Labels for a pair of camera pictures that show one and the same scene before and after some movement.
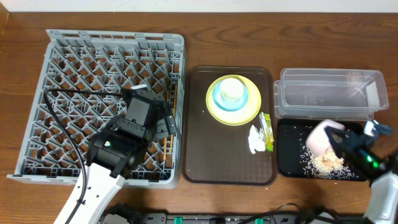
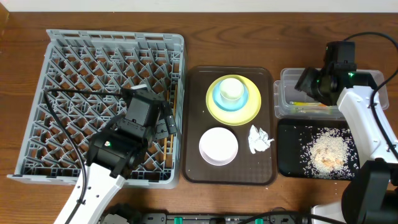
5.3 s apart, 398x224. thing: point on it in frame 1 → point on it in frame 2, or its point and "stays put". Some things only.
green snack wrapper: [267, 130] → [308, 104]
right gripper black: [353, 142] → [305, 83]
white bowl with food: [318, 140] → [218, 146]
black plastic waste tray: [295, 160] stays put
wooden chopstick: [166, 137] stays put
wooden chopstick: [171, 143] stays put
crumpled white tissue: [256, 142] stays put
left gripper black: [163, 129] stays put
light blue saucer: [217, 99] stays put
